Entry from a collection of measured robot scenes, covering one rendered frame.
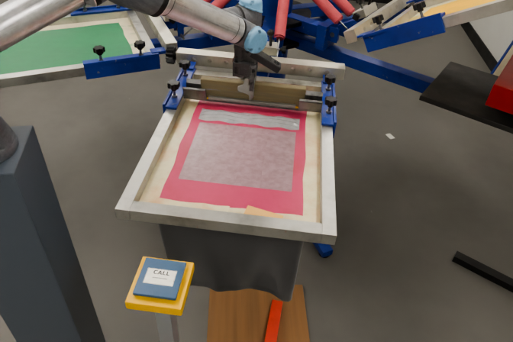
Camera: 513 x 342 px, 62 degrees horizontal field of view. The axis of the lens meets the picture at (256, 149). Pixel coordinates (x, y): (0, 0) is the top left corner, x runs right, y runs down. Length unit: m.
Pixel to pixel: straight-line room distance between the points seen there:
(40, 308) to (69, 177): 1.54
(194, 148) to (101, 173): 1.50
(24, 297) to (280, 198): 0.75
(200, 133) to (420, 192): 1.75
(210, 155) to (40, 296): 0.62
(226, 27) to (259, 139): 0.43
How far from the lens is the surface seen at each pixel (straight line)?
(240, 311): 2.11
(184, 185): 1.29
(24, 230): 1.18
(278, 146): 1.44
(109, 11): 2.38
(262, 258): 1.39
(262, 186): 1.28
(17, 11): 1.14
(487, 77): 2.18
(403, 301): 2.32
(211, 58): 1.79
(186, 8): 1.13
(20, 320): 1.50
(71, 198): 2.74
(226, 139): 1.45
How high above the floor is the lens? 1.84
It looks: 39 degrees down
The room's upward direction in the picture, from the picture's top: 4 degrees clockwise
